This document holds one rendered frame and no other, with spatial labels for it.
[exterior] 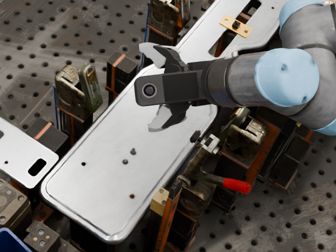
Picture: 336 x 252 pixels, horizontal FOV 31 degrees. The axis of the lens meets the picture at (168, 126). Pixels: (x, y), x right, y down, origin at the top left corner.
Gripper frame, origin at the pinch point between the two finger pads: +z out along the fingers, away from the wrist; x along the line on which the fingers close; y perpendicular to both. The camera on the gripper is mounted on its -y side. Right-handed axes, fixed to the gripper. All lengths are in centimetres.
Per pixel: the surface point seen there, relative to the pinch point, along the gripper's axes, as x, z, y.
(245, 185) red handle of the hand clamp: -20.9, -2.9, 19.5
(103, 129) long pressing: -9.1, 31.0, 8.8
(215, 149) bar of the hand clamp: -12.9, -1.9, 13.9
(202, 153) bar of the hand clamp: -13.5, -0.2, 12.1
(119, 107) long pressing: -4.6, 32.1, 14.2
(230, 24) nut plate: 13, 30, 49
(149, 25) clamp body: 15, 48, 36
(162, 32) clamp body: 13, 45, 38
